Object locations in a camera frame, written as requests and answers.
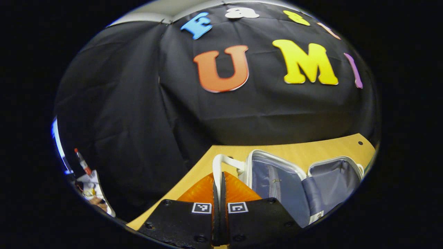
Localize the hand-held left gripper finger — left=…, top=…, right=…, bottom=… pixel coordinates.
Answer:
left=138, top=172, right=221, bottom=249
left=220, top=171, right=302, bottom=249

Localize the white suitcase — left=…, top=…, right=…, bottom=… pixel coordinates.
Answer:
left=212, top=149, right=365, bottom=229

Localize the white side desk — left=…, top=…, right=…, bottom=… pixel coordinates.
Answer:
left=74, top=169, right=116, bottom=218

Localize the red capped bottle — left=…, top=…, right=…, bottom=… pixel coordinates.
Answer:
left=74, top=148, right=93, bottom=177

